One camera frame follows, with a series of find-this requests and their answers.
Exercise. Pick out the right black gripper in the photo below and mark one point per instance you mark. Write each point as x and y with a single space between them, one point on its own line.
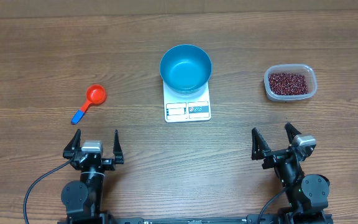
260 149

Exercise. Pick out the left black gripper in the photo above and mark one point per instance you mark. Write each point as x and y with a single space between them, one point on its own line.
109 165

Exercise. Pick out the red scoop with blue handle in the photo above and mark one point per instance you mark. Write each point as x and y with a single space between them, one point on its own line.
95 95

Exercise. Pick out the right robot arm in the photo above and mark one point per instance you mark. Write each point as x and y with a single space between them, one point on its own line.
307 195

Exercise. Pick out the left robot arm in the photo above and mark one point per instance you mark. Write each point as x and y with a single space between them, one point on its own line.
83 198

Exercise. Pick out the white kitchen scale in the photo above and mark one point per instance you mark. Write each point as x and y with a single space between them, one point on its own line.
179 107

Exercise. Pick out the blue bowl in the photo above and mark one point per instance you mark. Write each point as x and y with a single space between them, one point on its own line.
185 68

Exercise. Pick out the red beans in container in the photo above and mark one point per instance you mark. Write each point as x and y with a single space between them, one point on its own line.
288 84

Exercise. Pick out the clear plastic container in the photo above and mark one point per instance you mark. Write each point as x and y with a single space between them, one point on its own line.
303 69

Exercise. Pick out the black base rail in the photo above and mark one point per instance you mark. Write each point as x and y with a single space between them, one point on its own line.
249 219

